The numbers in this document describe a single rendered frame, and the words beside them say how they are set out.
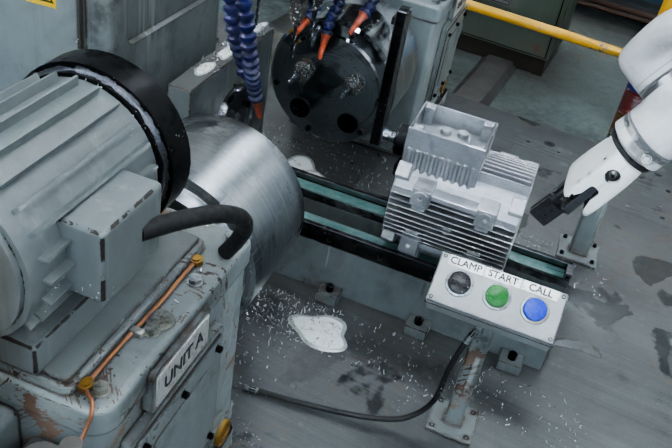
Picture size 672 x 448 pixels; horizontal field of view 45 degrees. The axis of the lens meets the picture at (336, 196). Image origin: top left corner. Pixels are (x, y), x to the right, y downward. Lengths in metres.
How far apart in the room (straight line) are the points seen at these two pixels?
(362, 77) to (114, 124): 0.82
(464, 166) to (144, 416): 0.63
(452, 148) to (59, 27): 0.60
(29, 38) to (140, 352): 0.66
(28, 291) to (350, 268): 0.78
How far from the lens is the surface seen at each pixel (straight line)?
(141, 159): 0.76
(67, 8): 1.24
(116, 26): 1.23
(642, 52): 1.09
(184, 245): 0.87
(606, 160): 1.12
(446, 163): 1.22
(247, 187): 1.02
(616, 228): 1.80
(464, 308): 1.05
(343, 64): 1.50
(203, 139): 1.06
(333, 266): 1.36
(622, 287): 1.64
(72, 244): 0.68
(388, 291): 1.36
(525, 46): 4.41
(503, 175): 1.24
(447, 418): 1.23
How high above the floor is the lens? 1.72
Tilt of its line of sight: 34 degrees down
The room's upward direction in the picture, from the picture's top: 11 degrees clockwise
